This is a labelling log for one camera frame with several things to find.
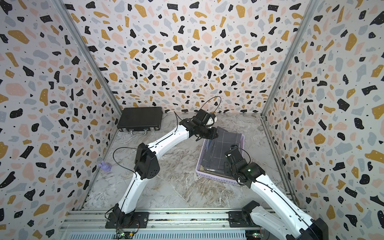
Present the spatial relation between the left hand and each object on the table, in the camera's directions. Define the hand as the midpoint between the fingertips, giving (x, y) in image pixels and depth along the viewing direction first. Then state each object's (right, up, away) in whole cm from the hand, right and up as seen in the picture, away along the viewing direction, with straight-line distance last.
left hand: (220, 135), depth 87 cm
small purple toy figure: (-67, -19, 0) cm, 70 cm away
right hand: (+4, -16, -7) cm, 18 cm away
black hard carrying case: (-62, +10, +34) cm, 71 cm away
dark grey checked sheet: (-4, -14, -1) cm, 14 cm away
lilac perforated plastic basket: (-11, -16, +3) cm, 20 cm away
